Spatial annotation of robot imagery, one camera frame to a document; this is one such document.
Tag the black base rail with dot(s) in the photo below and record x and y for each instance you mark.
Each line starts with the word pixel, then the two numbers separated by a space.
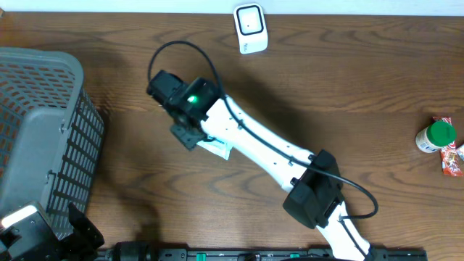
pixel 258 255

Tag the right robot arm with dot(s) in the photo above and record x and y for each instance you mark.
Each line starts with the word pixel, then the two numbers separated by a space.
pixel 205 117

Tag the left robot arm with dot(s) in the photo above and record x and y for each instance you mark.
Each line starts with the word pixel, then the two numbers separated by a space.
pixel 85 252

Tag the green lid jar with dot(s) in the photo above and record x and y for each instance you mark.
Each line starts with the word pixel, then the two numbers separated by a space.
pixel 435 137

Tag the teal wet wipes pack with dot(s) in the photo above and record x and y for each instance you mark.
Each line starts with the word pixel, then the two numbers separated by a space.
pixel 217 147

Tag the red snack bar wrapper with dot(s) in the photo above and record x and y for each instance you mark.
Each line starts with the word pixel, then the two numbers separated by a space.
pixel 449 155

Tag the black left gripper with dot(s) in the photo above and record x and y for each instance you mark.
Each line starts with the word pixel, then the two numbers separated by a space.
pixel 83 228

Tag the grey plastic basket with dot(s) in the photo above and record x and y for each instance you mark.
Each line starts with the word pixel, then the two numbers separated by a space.
pixel 51 134

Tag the white barcode scanner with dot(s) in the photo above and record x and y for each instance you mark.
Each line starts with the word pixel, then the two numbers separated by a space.
pixel 251 28

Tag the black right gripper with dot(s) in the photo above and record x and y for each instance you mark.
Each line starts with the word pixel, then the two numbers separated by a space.
pixel 184 138

